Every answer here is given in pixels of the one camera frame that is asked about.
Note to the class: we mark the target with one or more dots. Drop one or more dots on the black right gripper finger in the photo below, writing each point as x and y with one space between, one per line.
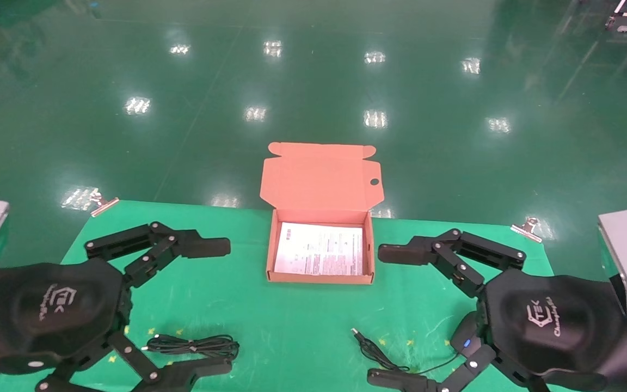
395 378
400 253

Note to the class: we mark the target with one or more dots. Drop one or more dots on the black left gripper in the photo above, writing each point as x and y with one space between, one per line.
47 310

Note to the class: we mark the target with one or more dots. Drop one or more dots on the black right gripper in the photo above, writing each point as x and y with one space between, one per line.
553 321

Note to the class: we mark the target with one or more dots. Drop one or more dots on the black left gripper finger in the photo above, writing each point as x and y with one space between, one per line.
199 370
204 247

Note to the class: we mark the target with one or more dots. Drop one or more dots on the orange cardboard box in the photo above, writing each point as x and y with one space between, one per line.
319 179

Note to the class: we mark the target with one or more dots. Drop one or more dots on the white printed leaflet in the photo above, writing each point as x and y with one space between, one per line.
319 250

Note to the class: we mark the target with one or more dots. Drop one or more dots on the metal binder clip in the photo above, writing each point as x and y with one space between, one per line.
104 206
526 230

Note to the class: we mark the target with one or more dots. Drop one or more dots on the green table cloth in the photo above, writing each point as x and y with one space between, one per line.
292 326

